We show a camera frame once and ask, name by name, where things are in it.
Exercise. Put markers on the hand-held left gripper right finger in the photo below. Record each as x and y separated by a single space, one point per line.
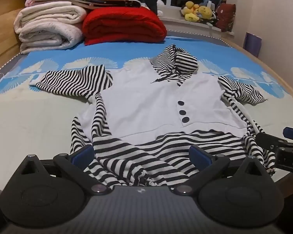
199 157

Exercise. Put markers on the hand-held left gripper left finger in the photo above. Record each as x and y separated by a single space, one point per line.
83 155

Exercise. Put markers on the striped white hooded top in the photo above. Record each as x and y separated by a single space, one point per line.
141 97

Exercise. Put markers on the blue white patterned bed sheet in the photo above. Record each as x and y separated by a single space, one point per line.
39 117

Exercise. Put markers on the purple bin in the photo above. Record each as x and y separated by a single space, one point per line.
252 43

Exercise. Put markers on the brown cushion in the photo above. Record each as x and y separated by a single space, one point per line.
225 17

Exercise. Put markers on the cream folded blanket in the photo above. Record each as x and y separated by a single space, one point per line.
46 29

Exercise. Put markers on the red folded blanket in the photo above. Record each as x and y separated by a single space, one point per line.
124 26

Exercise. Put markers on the white window sill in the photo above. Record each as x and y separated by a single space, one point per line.
173 17

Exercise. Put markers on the yellow plush toy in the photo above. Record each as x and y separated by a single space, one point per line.
205 11
190 11

